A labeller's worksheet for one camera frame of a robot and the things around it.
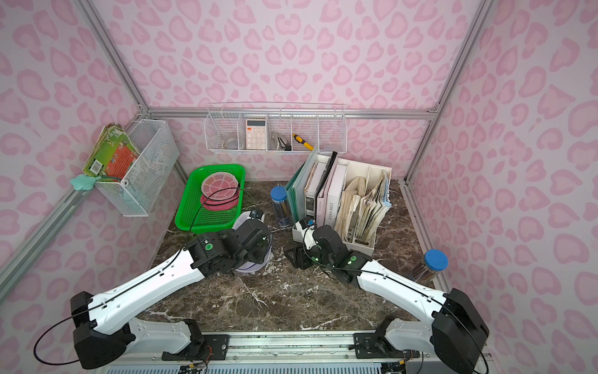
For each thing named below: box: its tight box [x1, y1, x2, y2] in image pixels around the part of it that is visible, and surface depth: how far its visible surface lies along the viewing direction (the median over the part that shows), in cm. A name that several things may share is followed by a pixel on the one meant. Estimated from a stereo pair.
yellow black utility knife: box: [291, 133, 314, 152], surface depth 100 cm
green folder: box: [284, 144, 319, 223], surface depth 82 cm
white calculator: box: [246, 119, 268, 150], surface depth 97 cm
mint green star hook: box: [70, 174, 103, 191], surface depth 65 cm
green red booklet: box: [82, 122, 141, 182], surface depth 73 cm
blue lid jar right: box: [412, 249, 450, 283], surface depth 73 cm
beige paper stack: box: [334, 176, 380, 246], surface depth 88 cm
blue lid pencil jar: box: [270, 185, 292, 228], surface depth 92 cm
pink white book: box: [316, 159, 348, 228], surface depth 86 cm
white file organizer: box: [291, 154, 393, 256], surface depth 88 cm
